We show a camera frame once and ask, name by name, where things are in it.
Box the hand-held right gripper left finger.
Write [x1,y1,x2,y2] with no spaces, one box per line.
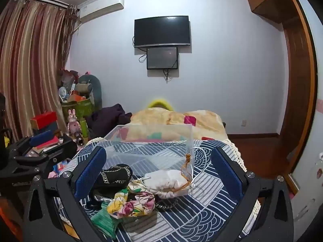
[23,146,108,242]

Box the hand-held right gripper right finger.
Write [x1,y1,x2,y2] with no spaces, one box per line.
[211,146,295,242]

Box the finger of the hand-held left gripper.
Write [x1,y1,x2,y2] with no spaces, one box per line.
[14,134,78,168]
[9,130,53,155]

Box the black cloth with chain trim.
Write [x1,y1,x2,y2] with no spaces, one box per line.
[92,164,133,190]

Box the green knitted cloth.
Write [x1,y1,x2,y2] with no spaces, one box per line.
[90,203,122,240]

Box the floral scrunchie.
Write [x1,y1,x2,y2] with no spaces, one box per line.
[106,181,156,219]

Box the white drawstring pouch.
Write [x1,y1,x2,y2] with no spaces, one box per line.
[144,169,193,199]

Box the clear plastic box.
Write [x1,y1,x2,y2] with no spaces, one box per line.
[97,124,196,197]

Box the stack of books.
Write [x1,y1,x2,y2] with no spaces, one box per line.
[30,128,61,155]

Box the red box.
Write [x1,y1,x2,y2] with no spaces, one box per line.
[30,111,58,129]

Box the pink rabbit toy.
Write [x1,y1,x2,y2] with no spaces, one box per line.
[68,109,83,141]

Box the dark purple cloth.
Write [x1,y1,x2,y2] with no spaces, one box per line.
[87,103,133,141]

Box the yellow fleece blanket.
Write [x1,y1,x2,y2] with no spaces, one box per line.
[130,107,228,142]

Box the striped brown curtain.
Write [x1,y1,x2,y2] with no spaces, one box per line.
[0,0,77,142]

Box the yellow-green round object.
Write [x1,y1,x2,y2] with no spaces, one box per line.
[148,98,175,112]

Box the white air conditioner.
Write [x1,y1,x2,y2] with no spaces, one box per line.
[77,0,126,24]

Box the orange tassel cord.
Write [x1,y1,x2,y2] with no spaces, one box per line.
[180,153,194,190]

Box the black beaded bracelet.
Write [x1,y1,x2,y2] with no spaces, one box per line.
[154,198,178,210]

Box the small wall-mounted monitor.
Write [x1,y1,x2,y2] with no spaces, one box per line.
[146,47,179,70]

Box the wall-mounted television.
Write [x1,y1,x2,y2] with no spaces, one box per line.
[134,15,191,48]

